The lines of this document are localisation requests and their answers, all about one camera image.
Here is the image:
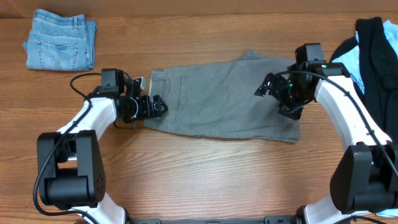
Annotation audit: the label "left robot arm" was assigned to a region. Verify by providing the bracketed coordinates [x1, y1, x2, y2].
[32, 68, 168, 223]

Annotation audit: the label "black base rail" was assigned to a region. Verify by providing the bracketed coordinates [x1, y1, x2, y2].
[127, 215, 303, 224]

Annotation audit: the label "grey shorts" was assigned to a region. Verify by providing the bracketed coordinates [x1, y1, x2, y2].
[144, 50, 300, 142]

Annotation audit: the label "black garment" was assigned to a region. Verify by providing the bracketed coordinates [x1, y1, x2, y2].
[329, 17, 398, 144]

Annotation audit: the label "right black cable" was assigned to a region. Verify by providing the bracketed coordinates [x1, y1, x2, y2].
[273, 70, 398, 224]

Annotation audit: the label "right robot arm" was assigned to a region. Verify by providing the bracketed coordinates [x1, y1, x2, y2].
[255, 43, 397, 224]

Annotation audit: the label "light blue shirt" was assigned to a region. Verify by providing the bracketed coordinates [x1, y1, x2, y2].
[331, 20, 398, 218]

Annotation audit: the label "folded blue denim jeans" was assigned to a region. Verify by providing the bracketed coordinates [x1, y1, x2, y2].
[23, 9, 97, 72]

